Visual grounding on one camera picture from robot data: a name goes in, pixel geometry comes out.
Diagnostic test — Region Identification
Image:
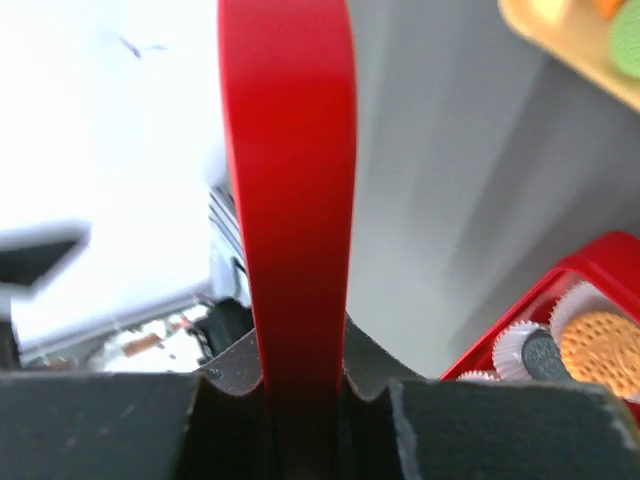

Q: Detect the green sandwich cookie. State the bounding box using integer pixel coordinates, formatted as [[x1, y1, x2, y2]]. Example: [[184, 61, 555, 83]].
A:
[[608, 0, 639, 79]]

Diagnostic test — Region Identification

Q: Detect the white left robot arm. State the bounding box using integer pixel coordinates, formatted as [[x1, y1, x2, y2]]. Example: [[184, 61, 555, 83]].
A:
[[1, 224, 90, 371]]

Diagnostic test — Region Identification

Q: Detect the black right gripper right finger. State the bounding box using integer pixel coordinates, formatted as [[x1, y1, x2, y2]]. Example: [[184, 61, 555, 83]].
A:
[[339, 323, 639, 480]]

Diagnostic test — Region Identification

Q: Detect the red box lid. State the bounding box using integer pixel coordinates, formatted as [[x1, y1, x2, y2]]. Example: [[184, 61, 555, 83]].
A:
[[218, 1, 357, 479]]

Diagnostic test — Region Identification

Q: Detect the brown chip cookie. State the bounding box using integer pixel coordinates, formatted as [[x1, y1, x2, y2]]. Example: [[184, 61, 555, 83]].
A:
[[593, 0, 626, 20]]

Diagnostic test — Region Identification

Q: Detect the tan rectangular biscuit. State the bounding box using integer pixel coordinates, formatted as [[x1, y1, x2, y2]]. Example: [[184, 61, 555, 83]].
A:
[[559, 311, 639, 399]]

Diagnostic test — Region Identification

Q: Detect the red cookie box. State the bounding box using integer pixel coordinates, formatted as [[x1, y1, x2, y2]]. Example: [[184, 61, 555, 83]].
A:
[[443, 232, 639, 409]]

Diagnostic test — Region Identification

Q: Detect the black sandwich cookie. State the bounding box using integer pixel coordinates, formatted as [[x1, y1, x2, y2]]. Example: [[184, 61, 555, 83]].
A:
[[521, 329, 572, 381]]

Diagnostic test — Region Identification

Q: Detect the yellow tray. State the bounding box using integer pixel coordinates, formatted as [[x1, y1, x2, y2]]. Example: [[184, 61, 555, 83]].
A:
[[497, 0, 639, 111]]

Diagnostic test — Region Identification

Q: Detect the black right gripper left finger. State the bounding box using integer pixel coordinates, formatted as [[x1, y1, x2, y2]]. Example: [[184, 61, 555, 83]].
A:
[[0, 324, 274, 480]]

